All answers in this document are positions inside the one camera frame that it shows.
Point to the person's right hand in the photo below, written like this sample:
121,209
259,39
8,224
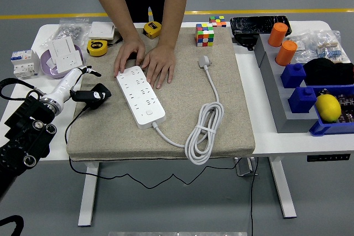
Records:
130,49

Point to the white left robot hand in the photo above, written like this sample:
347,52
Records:
66,84

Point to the person's left hand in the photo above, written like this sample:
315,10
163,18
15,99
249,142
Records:
161,62

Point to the black power adapter plug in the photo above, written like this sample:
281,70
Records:
105,91

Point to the white power strip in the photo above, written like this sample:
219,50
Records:
143,103

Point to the person's right forearm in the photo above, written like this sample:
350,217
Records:
110,1

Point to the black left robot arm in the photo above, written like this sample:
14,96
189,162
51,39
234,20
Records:
25,136

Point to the person's left forearm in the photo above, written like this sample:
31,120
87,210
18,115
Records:
174,6

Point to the dark circuit board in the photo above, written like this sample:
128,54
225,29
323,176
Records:
347,103

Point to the purple bowl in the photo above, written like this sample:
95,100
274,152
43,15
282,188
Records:
48,66

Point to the boxy yellow tape measure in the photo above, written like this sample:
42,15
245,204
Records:
152,29

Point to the round yellow tape measure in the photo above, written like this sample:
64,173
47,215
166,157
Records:
97,48

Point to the white circuit breaker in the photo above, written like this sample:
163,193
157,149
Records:
25,66

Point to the large colourful puzzle cube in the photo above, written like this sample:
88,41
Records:
204,35

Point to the clear bag of screws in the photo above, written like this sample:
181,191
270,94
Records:
69,30

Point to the grey-brown mat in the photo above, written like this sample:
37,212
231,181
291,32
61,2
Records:
110,136

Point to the small colourful puzzle cube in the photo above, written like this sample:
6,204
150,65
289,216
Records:
217,21

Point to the black plastic tray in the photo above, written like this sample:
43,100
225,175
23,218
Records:
254,24

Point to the white table leg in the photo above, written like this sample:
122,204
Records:
88,191
282,189

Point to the orange cylinder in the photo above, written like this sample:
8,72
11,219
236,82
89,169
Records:
285,53
277,35

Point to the blue block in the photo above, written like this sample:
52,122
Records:
293,77
301,100

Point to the grey stepped block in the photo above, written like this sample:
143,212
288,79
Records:
287,120

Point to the clear bag of small parts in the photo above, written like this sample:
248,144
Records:
302,46

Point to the black cloth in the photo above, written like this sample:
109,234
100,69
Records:
326,71

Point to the clear bag of resistors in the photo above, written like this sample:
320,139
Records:
330,51

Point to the yellow lemon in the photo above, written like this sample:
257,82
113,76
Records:
327,107

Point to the blue plastic bin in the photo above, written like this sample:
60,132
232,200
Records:
329,129

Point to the black table control panel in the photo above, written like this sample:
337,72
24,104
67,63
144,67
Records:
328,157

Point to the white wall socket panel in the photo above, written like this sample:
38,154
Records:
67,60

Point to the white wall switch plate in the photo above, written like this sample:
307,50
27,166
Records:
101,30

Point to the white switch panel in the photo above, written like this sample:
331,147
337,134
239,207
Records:
63,46

